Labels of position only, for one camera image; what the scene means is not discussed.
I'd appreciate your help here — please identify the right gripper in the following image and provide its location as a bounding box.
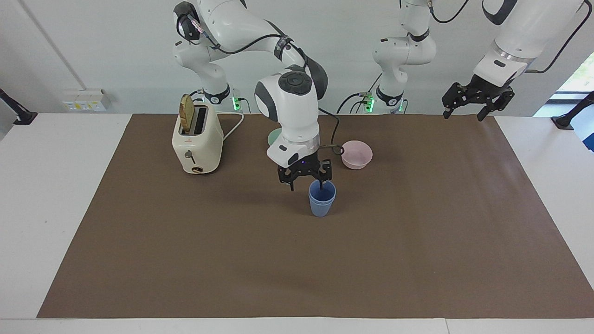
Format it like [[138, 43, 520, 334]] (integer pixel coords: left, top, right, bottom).
[[277, 154, 333, 201]]

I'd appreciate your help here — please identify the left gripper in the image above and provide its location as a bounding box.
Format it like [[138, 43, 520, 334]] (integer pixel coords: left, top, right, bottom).
[[441, 74, 515, 122]]

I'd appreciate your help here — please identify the blue plastic cup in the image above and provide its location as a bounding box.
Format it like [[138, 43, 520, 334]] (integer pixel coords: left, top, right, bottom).
[[308, 180, 337, 218]]

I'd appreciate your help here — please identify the pink bowl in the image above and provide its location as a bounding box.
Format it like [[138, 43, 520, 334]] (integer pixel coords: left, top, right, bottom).
[[341, 140, 374, 170]]

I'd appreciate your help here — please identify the black stand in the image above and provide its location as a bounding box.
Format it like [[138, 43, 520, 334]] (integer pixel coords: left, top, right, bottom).
[[551, 90, 594, 131], [0, 88, 38, 126]]

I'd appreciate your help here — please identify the window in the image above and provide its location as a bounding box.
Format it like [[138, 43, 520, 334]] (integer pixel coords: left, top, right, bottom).
[[548, 50, 594, 103]]

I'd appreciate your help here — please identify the cream toaster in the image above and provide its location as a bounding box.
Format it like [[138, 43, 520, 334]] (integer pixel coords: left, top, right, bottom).
[[171, 101, 225, 175]]

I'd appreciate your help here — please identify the slice of toast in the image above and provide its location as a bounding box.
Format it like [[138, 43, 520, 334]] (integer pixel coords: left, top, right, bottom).
[[179, 94, 196, 135]]

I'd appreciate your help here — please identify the black cable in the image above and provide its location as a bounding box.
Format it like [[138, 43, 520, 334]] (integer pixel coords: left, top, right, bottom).
[[186, 14, 308, 70], [427, 0, 471, 24], [318, 107, 345, 157], [336, 74, 384, 115], [525, 0, 594, 75]]

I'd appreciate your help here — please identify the white toaster cable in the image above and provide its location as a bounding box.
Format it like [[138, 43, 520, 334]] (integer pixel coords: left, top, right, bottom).
[[215, 111, 245, 142]]

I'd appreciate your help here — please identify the white wall socket box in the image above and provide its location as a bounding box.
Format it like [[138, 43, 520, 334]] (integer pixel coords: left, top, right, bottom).
[[61, 89, 112, 113]]

